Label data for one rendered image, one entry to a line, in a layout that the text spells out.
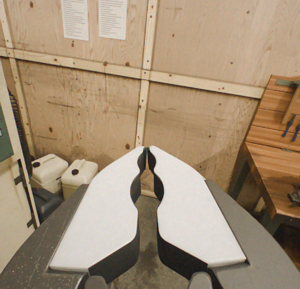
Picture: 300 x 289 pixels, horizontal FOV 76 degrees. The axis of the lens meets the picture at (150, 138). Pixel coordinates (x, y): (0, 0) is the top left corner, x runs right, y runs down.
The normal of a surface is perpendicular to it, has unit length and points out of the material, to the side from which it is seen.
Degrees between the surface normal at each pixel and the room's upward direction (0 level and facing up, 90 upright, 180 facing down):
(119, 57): 90
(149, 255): 0
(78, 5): 90
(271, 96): 90
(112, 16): 90
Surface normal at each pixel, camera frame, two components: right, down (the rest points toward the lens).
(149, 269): 0.11, -0.87
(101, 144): -0.22, 0.43
